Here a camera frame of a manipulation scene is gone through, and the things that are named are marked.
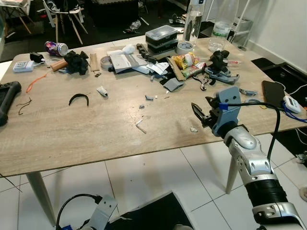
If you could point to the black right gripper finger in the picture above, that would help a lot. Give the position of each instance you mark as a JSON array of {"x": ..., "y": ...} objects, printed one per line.
[
  {"x": 198, "y": 112},
  {"x": 211, "y": 102}
]

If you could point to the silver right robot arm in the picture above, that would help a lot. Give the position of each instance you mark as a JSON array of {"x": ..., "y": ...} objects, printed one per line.
[{"x": 256, "y": 165}]

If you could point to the small grey paper scrap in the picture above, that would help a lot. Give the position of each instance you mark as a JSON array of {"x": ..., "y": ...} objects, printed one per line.
[{"x": 194, "y": 129}]

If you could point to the small black pliers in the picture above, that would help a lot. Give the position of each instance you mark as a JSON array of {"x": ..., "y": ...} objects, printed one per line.
[{"x": 204, "y": 84}]

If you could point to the blue grey hand tool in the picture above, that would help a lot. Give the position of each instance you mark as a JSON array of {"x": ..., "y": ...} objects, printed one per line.
[{"x": 221, "y": 76}]

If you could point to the green red snack wrapper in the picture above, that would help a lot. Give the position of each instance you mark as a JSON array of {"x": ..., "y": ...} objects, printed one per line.
[{"x": 194, "y": 71}]

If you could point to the grey flat pouch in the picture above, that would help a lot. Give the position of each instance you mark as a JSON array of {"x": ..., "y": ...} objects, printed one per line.
[{"x": 174, "y": 84}]

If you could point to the black clamp tool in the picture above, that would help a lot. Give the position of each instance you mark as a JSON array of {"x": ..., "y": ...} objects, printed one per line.
[{"x": 218, "y": 60}]

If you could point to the yellow snack wrapper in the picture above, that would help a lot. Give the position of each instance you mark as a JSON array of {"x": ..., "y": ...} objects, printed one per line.
[{"x": 183, "y": 61}]

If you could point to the long white paper scrap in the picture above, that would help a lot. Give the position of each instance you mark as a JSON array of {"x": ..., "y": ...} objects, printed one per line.
[{"x": 140, "y": 125}]

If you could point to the white tape roll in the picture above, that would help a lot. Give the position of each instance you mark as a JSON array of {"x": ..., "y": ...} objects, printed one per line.
[{"x": 184, "y": 48}]

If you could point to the white table leg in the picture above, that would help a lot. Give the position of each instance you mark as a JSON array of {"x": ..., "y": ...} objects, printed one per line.
[
  {"x": 232, "y": 175},
  {"x": 41, "y": 196}
]

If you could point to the black smartphone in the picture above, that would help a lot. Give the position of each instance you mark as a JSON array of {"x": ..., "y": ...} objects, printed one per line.
[{"x": 273, "y": 95}]

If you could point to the clear plastic water bottle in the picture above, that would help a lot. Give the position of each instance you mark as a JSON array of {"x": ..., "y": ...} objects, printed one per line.
[{"x": 221, "y": 31}]

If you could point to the black floor mat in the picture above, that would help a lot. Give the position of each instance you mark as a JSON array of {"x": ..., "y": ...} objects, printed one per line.
[{"x": 280, "y": 72}]

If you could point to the tall clear glass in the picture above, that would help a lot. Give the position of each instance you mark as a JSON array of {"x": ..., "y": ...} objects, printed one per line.
[{"x": 193, "y": 26}]

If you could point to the stacked black plastic boxes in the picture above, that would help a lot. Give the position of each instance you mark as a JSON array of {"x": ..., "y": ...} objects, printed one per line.
[{"x": 162, "y": 38}]

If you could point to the white printed paper booklet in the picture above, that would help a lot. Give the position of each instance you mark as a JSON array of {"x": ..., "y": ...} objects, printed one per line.
[{"x": 125, "y": 62}]

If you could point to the white crumpled tissue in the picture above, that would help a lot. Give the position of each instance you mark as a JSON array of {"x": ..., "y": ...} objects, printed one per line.
[{"x": 128, "y": 49}]

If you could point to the small white tube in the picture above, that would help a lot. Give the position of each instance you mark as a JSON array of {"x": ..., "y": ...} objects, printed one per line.
[{"x": 101, "y": 91}]

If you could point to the black curved plastic strip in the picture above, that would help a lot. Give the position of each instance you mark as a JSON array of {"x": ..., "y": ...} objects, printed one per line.
[{"x": 79, "y": 96}]

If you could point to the crumpled black cloth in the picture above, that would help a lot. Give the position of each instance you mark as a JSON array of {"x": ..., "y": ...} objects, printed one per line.
[{"x": 76, "y": 62}]

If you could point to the crushed purple soda can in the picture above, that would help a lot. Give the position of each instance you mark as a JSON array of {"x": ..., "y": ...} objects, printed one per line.
[{"x": 56, "y": 48}]

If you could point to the white chair with wooden legs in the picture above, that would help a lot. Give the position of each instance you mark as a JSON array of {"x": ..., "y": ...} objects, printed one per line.
[{"x": 64, "y": 14}]

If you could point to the black game controller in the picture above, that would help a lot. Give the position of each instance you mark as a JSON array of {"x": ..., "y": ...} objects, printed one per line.
[{"x": 8, "y": 98}]

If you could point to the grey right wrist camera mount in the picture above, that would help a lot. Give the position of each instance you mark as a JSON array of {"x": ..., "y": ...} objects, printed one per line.
[{"x": 229, "y": 112}]

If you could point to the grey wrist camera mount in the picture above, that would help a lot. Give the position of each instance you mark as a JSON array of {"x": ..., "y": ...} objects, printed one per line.
[
  {"x": 229, "y": 112},
  {"x": 101, "y": 211}
]

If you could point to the black segmented bracket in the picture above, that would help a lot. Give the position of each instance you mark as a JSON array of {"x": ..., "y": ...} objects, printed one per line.
[{"x": 146, "y": 52}]

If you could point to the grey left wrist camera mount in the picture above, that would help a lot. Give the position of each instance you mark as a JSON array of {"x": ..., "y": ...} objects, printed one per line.
[{"x": 101, "y": 211}]

